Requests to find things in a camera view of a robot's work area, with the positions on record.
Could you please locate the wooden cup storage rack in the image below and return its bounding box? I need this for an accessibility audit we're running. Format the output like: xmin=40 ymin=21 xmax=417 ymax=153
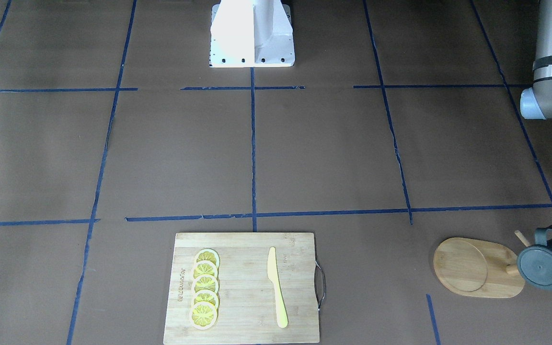
xmin=432 ymin=237 xmax=525 ymax=299

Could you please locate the yellow plastic knife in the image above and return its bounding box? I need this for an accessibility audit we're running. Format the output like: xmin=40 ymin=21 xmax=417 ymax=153
xmin=267 ymin=246 xmax=288 ymax=328

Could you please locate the bamboo cutting board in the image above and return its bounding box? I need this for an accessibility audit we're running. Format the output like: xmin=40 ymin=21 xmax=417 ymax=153
xmin=163 ymin=233 xmax=320 ymax=345

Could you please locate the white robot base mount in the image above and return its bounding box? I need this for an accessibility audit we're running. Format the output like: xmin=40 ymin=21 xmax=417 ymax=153
xmin=209 ymin=0 xmax=296 ymax=68

